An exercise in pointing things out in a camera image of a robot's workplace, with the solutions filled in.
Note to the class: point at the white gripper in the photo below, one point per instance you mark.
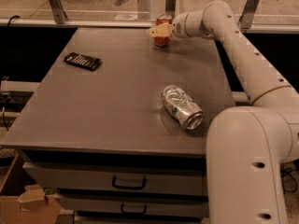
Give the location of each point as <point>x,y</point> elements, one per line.
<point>178,26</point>

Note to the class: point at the red coke can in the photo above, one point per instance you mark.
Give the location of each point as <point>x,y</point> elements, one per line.
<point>162,41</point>

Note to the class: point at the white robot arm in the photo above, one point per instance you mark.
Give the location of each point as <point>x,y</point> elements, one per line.
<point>245,145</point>

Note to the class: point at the silver crushed 7up can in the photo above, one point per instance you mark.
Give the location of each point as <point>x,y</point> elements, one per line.
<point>182,107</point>

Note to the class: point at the black snack bar packet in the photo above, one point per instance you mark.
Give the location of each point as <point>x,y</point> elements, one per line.
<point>82,61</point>

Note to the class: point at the grey drawer cabinet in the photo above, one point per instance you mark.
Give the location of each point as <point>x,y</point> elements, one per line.
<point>82,128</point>

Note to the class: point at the brown cardboard box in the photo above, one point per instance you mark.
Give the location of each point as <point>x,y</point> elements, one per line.
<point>23,201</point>

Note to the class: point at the right metal rail bracket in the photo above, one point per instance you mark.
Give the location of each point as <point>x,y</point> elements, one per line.
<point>246,18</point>

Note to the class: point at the left metal rail bracket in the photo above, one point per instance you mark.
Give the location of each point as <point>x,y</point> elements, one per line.
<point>57,11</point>

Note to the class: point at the black top drawer handle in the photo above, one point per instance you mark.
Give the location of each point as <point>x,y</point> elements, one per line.
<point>128,184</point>

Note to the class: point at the black drawer handle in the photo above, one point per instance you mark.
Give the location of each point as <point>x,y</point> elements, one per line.
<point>134,209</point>
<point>128,184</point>

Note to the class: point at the black power adapter with cable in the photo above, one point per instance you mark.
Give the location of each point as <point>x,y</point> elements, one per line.
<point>289,183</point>

